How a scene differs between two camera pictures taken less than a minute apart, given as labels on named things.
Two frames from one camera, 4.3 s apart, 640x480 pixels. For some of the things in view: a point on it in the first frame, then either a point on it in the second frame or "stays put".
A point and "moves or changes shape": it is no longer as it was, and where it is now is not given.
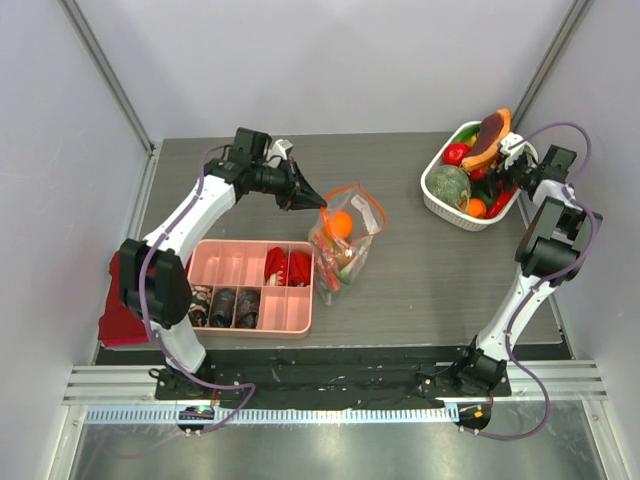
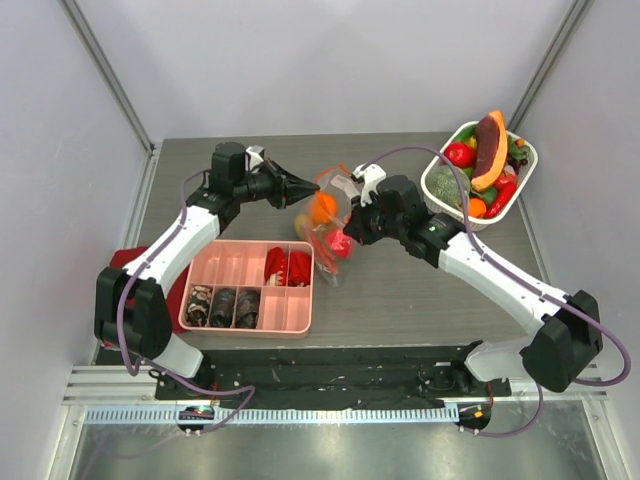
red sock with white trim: x=276 y=271 stays put
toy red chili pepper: x=501 y=201 stays put
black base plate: x=364 y=377 stays put
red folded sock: x=299 y=268 stays put
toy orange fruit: x=341 y=224 to x=324 y=208
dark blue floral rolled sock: x=222 y=308 stays put
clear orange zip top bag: x=342 y=238 moves or changes shape
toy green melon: x=450 y=184 stays put
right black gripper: x=507 y=173 to x=361 y=226
